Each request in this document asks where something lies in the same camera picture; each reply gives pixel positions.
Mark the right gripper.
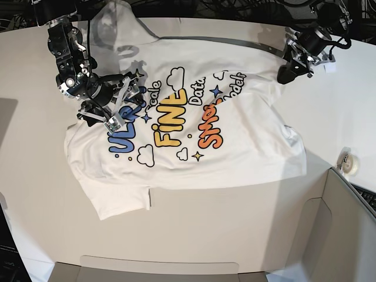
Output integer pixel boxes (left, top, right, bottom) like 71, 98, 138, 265
77, 72, 146, 126

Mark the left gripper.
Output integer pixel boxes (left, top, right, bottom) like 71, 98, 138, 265
277, 39, 335, 85

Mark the white printed t-shirt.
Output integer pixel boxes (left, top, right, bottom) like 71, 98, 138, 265
65, 1, 307, 220

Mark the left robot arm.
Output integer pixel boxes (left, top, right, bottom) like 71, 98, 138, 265
277, 1, 352, 85

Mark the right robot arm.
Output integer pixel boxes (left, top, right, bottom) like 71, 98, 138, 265
31, 1, 144, 133

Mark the clear tape roll dispenser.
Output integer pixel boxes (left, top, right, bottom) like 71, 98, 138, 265
336, 147, 360, 177

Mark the black keyboard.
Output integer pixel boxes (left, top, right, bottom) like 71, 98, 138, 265
351, 183, 376, 211

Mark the grey cardboard box right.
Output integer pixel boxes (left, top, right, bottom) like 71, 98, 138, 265
296, 166, 376, 282

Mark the grey cardboard box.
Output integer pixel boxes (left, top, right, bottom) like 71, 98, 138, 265
49, 256, 267, 281
296, 166, 376, 282

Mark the grey cardboard box bottom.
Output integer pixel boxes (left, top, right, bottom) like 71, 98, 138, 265
49, 256, 267, 281

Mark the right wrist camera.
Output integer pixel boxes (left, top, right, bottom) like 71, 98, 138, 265
104, 116, 124, 134

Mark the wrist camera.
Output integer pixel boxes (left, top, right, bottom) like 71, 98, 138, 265
324, 62, 337, 73
104, 116, 124, 134

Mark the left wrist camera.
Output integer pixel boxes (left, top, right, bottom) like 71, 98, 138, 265
324, 62, 337, 73

